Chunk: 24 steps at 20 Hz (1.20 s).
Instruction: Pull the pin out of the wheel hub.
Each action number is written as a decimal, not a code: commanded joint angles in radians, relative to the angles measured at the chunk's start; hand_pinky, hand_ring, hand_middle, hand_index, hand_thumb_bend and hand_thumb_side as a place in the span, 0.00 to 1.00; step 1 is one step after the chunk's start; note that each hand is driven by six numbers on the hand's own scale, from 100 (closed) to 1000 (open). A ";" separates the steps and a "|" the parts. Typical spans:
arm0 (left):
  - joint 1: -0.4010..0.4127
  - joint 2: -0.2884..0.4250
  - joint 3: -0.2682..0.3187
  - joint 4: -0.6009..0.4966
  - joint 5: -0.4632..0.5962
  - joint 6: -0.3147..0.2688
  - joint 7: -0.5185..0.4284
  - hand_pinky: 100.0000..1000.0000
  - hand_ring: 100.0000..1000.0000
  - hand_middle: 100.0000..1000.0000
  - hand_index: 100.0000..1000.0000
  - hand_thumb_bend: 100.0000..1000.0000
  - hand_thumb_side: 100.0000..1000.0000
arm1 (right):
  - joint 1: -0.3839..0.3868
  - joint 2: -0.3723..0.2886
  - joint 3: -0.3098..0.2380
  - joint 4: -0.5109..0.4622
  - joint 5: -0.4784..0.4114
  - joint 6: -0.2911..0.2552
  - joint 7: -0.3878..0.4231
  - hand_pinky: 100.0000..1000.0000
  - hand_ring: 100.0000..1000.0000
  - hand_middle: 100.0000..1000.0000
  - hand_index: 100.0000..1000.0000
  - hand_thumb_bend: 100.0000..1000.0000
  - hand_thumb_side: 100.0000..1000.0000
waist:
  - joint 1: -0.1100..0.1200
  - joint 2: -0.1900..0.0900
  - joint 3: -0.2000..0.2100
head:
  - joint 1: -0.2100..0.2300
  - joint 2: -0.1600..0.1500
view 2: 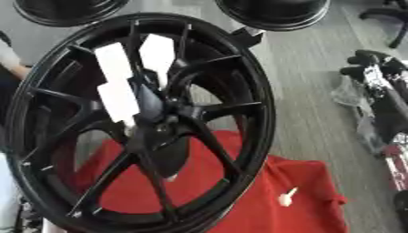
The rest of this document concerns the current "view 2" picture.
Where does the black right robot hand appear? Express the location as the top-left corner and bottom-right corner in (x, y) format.
(338, 49), (408, 144)

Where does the white flat-head pin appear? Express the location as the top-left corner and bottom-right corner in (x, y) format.
(277, 187), (300, 208)

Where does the large black spoked wheel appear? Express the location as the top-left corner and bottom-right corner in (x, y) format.
(1, 12), (278, 233)

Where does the black round wheel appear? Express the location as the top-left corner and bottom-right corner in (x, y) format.
(11, 0), (131, 28)
(213, 0), (332, 33)

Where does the black office chair base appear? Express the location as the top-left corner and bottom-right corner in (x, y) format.
(358, 0), (408, 49)

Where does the person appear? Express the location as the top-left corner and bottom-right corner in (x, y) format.
(0, 30), (32, 92)

